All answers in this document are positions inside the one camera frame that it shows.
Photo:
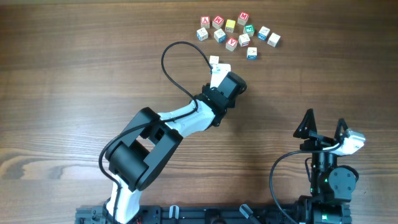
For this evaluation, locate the red letter A block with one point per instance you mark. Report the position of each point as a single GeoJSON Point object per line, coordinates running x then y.
{"type": "Point", "coordinates": [205, 22]}

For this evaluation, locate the blue letter D block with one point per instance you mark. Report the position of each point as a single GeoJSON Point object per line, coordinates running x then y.
{"type": "Point", "coordinates": [251, 53]}

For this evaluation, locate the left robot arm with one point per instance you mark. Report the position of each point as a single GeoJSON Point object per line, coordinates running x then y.
{"type": "Point", "coordinates": [140, 152]}

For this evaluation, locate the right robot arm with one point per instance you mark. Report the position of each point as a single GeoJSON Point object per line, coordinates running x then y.
{"type": "Point", "coordinates": [331, 185]}

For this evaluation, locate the yellow wooden block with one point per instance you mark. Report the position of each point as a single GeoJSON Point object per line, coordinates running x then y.
{"type": "Point", "coordinates": [230, 25]}

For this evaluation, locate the blue picture block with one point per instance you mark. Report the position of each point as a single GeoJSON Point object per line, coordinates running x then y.
{"type": "Point", "coordinates": [219, 35]}
{"type": "Point", "coordinates": [202, 34]}

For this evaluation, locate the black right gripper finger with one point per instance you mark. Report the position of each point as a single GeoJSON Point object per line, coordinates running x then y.
{"type": "Point", "coordinates": [340, 130]}
{"type": "Point", "coordinates": [307, 128]}

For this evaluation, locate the red letter M block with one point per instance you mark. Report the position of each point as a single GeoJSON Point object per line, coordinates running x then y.
{"type": "Point", "coordinates": [243, 18]}

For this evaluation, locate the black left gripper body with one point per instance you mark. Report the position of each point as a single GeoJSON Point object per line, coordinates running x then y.
{"type": "Point", "coordinates": [206, 90]}

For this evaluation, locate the plain wooden block far right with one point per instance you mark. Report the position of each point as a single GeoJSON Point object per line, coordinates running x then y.
{"type": "Point", "coordinates": [273, 39]}

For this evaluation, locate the blue picture block centre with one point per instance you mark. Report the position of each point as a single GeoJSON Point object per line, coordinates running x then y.
{"type": "Point", "coordinates": [219, 35]}

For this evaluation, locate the red edged picture block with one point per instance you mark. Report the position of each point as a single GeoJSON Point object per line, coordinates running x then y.
{"type": "Point", "coordinates": [244, 40]}

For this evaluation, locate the green letter block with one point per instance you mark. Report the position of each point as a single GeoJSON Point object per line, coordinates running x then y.
{"type": "Point", "coordinates": [249, 30]}

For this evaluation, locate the blue block right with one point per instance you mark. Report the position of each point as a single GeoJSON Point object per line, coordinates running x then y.
{"type": "Point", "coordinates": [263, 33]}

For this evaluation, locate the red letter Y block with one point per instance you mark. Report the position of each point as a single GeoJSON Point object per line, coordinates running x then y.
{"type": "Point", "coordinates": [231, 44]}

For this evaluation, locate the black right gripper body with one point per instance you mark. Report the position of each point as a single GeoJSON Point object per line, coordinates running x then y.
{"type": "Point", "coordinates": [317, 142]}

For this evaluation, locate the blue picture block far left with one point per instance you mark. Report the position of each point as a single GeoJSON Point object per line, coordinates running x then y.
{"type": "Point", "coordinates": [202, 34]}

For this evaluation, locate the plain picture block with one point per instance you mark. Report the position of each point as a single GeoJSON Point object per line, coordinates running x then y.
{"type": "Point", "coordinates": [213, 61]}

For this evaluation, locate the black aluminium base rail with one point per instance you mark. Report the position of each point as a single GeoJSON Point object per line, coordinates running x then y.
{"type": "Point", "coordinates": [229, 215]}

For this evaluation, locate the red letter W block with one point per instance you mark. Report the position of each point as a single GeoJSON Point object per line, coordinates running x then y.
{"type": "Point", "coordinates": [217, 22]}

